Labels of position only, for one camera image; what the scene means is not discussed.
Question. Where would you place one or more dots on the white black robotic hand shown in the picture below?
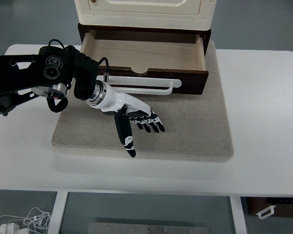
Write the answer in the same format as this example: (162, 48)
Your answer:
(108, 100)

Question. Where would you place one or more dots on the dark wooden drawer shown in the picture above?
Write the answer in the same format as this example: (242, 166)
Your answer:
(183, 61)

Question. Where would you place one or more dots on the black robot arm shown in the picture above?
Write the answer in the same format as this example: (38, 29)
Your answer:
(55, 70)

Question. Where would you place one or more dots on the cream upper cabinet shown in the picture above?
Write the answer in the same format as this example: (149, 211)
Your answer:
(163, 14)

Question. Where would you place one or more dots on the spare brown drawer box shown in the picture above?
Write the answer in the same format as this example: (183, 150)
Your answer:
(264, 207)

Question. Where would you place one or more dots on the beige felt pad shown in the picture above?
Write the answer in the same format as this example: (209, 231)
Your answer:
(196, 126)

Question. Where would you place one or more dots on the right white table leg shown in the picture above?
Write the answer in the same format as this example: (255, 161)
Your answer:
(238, 215)

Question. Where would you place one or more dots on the white table leg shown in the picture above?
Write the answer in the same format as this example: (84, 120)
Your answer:
(57, 213)
(238, 215)

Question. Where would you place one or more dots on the left white table leg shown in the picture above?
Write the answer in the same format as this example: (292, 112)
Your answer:
(57, 213)

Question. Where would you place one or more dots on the white power adapter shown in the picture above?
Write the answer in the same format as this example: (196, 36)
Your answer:
(10, 228)

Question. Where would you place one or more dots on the white drawer handle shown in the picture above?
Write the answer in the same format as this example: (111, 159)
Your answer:
(142, 85)

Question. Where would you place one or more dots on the dark wooden cabinet frame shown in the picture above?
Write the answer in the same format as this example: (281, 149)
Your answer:
(145, 34)

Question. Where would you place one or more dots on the white spare handle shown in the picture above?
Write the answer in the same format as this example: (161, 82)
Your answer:
(266, 212)

